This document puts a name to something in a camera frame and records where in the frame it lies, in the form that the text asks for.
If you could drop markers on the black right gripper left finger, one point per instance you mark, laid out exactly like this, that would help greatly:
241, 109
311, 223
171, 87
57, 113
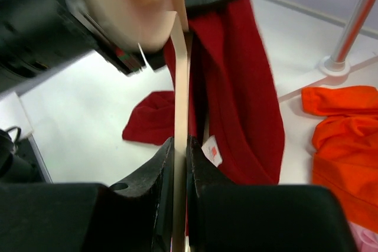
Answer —
134, 214

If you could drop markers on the pink t shirt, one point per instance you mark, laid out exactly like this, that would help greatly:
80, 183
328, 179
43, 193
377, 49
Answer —
365, 239

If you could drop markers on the white clothes rack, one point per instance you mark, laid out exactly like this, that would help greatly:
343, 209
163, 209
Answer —
340, 63

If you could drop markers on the dark red t shirt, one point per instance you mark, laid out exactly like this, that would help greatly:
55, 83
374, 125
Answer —
233, 93

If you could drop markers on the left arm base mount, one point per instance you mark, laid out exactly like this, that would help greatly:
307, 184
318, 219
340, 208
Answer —
21, 161

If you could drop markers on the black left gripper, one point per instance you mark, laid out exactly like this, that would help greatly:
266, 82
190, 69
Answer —
40, 37

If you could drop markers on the beige wooden hanger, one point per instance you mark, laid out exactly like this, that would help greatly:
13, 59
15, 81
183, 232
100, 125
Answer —
148, 25

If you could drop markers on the orange t shirt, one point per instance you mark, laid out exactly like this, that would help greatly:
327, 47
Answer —
345, 143

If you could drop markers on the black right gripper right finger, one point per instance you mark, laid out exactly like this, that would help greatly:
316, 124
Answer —
224, 216

